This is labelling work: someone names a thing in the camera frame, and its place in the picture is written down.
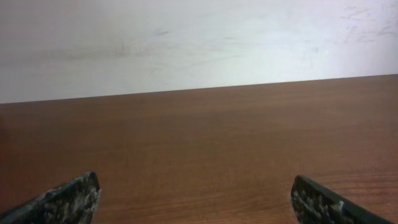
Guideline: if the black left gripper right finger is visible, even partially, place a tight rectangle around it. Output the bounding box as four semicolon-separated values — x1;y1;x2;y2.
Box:
290;175;391;224

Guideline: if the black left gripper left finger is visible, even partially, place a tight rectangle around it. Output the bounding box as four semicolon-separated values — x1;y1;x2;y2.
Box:
1;171;101;224

